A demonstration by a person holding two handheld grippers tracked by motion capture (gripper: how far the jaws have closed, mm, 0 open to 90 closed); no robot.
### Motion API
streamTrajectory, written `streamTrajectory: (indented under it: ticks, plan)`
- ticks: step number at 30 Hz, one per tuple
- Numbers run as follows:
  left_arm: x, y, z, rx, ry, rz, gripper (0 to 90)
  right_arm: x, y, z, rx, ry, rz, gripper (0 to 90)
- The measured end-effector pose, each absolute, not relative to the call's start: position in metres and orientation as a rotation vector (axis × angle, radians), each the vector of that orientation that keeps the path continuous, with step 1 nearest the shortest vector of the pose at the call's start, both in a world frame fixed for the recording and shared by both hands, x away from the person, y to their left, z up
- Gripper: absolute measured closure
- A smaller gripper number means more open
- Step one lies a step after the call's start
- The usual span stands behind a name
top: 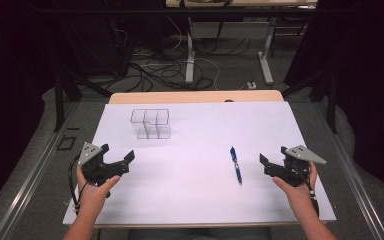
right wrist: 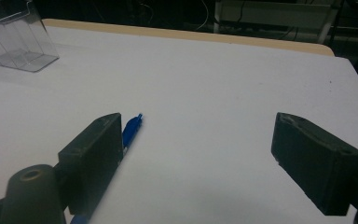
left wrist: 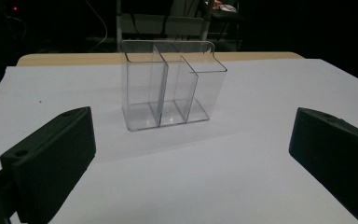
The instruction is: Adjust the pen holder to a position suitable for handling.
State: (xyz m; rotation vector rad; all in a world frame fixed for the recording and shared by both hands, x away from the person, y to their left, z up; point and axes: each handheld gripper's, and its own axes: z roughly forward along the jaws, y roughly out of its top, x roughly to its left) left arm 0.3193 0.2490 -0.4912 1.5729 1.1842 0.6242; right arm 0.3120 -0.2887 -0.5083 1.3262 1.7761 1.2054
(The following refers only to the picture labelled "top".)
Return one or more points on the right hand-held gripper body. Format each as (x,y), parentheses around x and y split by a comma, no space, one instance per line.
(293,173)

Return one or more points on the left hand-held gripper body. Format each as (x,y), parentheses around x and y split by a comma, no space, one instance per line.
(93,170)

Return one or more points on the blue pen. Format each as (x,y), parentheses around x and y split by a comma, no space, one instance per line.
(236,166)

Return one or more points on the clear plastic divided organizer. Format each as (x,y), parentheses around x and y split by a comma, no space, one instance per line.
(150,124)

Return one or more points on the person's right hand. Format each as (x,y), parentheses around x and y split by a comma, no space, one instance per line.
(298,198)

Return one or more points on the person's left hand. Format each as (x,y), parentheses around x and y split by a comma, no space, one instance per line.
(93,196)

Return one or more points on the white board table cover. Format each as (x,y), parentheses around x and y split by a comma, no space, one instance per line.
(193,186)

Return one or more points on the white power strip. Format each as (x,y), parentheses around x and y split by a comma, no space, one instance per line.
(251,85)

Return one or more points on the light wooden table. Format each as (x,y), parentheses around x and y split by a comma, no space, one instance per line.
(193,96)

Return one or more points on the white desk leg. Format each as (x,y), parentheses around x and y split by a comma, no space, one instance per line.
(189,56)
(266,60)

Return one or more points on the person's dark trousers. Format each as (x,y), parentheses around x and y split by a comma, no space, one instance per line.
(200,234)

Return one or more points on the dark curtain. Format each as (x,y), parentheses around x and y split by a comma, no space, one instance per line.
(10,83)
(370,83)

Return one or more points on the black horizontal metal bar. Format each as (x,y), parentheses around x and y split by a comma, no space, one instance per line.
(113,11)

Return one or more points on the aluminium floor rail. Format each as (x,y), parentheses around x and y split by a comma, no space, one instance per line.
(30,183)
(353,176)

